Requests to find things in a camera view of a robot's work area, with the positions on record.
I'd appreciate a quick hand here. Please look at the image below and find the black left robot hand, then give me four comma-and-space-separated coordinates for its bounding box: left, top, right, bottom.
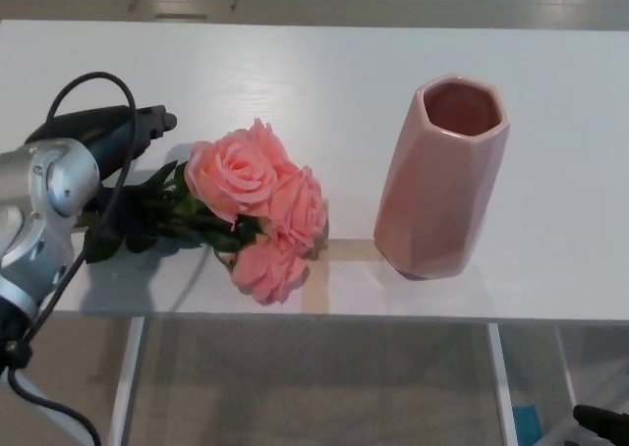
24, 103, 178, 186

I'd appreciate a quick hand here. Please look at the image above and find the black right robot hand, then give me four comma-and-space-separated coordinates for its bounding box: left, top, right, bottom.
573, 404, 629, 446

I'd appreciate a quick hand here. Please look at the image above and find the pink artificial rose bunch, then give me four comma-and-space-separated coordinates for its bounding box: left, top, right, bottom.
81, 117, 329, 306

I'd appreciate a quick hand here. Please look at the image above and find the pink faceted ceramic vase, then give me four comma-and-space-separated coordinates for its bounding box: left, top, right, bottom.
372, 72, 511, 281

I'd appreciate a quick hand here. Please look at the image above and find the white table leg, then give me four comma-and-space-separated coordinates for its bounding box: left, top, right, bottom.
554, 325, 579, 409
486, 321, 518, 446
108, 316, 146, 446

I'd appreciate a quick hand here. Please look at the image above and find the teal floor tape patch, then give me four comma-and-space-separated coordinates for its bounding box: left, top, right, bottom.
513, 404, 544, 446

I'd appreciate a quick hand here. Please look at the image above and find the long beige tape strip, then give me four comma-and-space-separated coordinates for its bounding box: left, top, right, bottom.
301, 257, 331, 315

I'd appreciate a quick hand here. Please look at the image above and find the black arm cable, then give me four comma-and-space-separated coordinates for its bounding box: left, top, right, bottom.
0, 71, 138, 446

